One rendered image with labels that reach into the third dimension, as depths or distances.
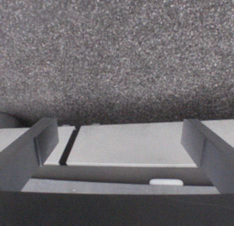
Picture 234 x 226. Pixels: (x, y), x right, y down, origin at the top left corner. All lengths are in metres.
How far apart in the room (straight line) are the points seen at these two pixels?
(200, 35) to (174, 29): 0.12
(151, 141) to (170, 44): 0.48
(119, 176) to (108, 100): 0.57
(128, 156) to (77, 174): 0.20
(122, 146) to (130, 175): 0.12
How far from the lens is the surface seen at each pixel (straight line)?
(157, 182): 0.59
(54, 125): 0.16
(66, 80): 1.08
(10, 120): 1.41
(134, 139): 0.69
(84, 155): 0.70
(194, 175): 0.63
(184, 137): 0.17
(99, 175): 0.65
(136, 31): 0.87
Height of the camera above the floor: 0.83
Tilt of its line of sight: 49 degrees down
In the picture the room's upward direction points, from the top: 168 degrees counter-clockwise
